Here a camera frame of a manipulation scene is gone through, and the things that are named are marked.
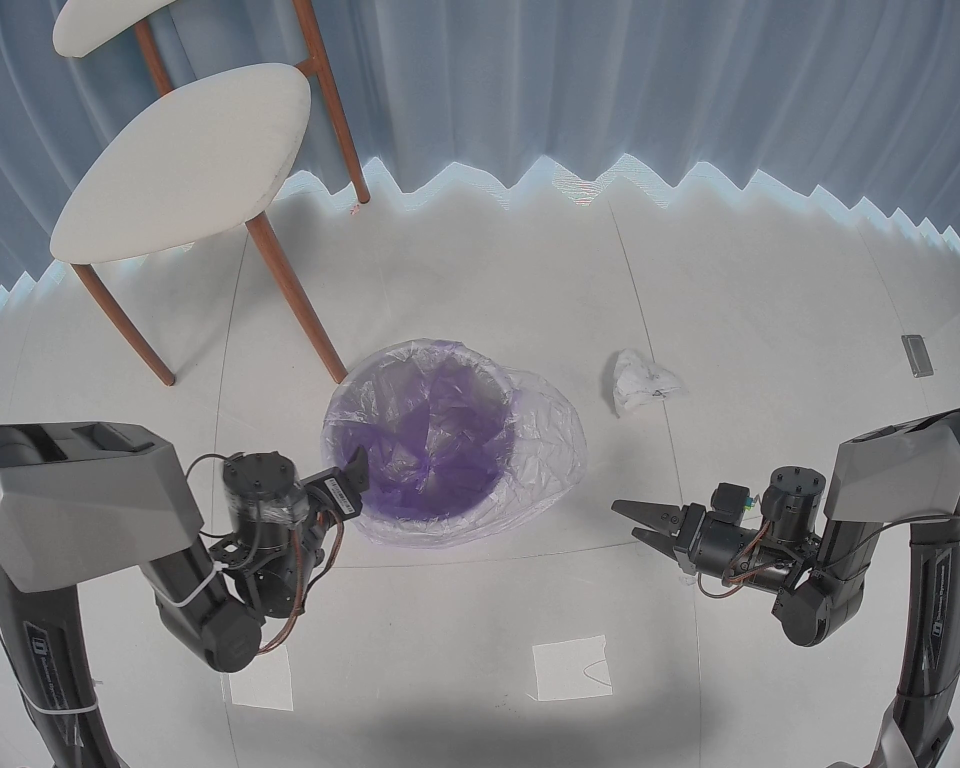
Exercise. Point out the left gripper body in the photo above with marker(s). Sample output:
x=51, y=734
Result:
x=334, y=496

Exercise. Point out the pale blue curtain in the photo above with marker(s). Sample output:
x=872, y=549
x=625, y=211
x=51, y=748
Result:
x=600, y=75

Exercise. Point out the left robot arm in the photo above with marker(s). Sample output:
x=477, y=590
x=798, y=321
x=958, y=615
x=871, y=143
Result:
x=90, y=510

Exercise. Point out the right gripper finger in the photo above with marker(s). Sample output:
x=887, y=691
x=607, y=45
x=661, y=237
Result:
x=656, y=516
x=660, y=546

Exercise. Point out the purple plastic bag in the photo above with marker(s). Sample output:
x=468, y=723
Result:
x=540, y=450

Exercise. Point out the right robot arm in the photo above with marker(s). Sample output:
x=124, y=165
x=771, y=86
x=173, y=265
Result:
x=892, y=465

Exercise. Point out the white paper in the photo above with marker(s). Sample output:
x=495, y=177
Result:
x=637, y=382

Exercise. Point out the white trash bin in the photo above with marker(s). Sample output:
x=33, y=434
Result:
x=450, y=529

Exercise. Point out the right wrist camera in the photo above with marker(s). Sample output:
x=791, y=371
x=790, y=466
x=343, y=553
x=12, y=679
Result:
x=729, y=501

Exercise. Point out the white cushioned wooden chair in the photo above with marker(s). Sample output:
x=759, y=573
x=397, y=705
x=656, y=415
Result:
x=187, y=150

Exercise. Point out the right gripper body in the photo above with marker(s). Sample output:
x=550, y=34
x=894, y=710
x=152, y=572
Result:
x=724, y=551

